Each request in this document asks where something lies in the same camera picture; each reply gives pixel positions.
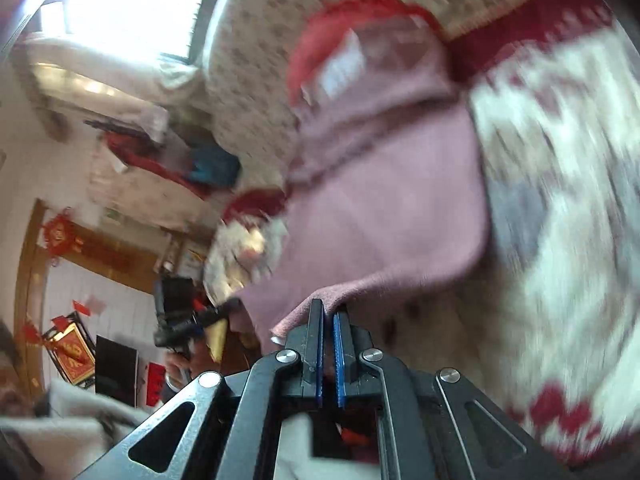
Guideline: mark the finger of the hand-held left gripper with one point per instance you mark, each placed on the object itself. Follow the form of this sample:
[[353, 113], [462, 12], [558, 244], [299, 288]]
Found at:
[[217, 312]]

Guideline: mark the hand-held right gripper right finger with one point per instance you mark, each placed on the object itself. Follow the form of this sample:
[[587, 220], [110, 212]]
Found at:
[[339, 360]]

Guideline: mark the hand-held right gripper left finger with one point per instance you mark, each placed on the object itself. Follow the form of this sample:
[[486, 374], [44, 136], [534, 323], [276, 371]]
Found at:
[[321, 360]]

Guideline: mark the pink long-sleeve shirt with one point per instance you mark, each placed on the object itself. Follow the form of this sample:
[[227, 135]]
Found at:
[[375, 200]]

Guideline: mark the person's left hand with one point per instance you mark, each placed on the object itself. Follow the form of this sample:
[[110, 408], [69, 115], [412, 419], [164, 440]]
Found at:
[[180, 372]]

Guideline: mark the black screen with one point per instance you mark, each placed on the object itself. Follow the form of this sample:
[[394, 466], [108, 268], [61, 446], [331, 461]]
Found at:
[[116, 370]]

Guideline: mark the red and gold framed picture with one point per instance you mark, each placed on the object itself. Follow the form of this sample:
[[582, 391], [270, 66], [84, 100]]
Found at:
[[72, 352]]

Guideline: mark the blue bag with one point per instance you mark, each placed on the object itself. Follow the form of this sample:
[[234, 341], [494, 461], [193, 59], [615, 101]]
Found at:
[[212, 165]]

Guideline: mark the grey cloth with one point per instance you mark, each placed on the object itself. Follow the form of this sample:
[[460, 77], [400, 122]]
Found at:
[[65, 425]]

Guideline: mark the white curtain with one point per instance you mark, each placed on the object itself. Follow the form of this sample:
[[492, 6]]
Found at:
[[100, 67]]

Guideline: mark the floral bed sheet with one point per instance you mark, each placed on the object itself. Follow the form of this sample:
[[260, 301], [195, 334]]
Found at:
[[260, 60]]

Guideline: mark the red ruffled garment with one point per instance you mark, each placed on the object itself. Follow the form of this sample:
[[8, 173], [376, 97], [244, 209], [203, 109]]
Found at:
[[310, 50]]

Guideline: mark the red and white fleece blanket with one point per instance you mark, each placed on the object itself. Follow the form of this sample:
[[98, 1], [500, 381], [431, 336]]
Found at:
[[550, 160]]

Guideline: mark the window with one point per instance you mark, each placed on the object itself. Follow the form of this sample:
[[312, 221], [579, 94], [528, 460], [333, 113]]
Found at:
[[125, 0]]

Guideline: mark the red knot wall ornament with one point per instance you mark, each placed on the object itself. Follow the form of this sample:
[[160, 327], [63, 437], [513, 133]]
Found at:
[[60, 232]]

